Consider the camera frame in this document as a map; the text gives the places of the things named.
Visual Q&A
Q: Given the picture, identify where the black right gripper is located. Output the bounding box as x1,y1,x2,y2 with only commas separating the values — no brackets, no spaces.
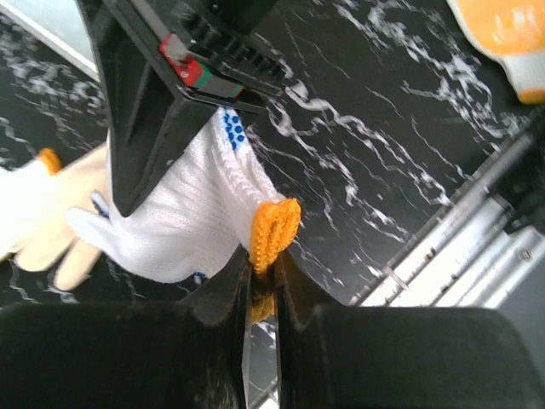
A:
77,1,285,216

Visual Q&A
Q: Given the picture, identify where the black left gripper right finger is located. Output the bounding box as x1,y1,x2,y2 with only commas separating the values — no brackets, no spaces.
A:
272,252,544,408

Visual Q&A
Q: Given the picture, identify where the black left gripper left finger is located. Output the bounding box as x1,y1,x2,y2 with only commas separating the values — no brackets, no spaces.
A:
1,249,251,408

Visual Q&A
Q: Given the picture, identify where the blue dotted white glove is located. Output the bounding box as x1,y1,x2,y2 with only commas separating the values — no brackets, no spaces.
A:
66,107,301,322

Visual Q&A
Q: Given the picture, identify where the yellow dotted glove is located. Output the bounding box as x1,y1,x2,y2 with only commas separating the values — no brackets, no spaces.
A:
448,0,544,105

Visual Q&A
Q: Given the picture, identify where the plain white cotton glove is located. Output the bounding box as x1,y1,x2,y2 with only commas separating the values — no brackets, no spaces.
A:
1,143,108,291

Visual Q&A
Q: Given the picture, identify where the aluminium front rail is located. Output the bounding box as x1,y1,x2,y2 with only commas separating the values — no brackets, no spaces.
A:
351,135,544,308

